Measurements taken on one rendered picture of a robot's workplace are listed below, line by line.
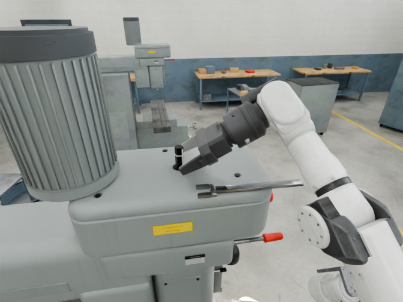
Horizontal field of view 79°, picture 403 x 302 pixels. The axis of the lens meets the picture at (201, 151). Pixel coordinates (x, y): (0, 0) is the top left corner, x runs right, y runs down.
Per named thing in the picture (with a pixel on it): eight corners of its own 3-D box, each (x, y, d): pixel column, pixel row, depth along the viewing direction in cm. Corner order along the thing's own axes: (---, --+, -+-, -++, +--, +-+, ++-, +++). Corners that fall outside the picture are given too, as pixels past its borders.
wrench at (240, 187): (297, 178, 58) (298, 175, 57) (306, 189, 54) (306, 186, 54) (195, 187, 55) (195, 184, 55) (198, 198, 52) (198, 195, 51)
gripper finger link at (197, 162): (177, 166, 55) (200, 153, 54) (184, 175, 56) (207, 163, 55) (177, 169, 53) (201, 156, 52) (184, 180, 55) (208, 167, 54)
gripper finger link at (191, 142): (183, 154, 65) (203, 143, 64) (176, 145, 63) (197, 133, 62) (183, 151, 66) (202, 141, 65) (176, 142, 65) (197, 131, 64)
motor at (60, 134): (123, 152, 69) (101, 25, 53) (113, 198, 52) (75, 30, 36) (48, 157, 66) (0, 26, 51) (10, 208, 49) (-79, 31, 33)
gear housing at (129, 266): (214, 205, 87) (215, 183, 83) (233, 266, 66) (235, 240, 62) (118, 216, 83) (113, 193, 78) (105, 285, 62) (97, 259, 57)
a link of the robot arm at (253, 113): (258, 148, 60) (301, 126, 58) (250, 130, 51) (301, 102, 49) (239, 114, 65) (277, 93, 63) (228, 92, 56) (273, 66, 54)
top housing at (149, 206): (241, 179, 85) (246, 138, 77) (273, 239, 62) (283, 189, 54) (101, 193, 78) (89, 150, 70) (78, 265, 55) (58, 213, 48)
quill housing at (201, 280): (205, 268, 101) (206, 210, 85) (216, 322, 83) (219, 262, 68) (159, 275, 98) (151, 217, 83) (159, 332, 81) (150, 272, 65)
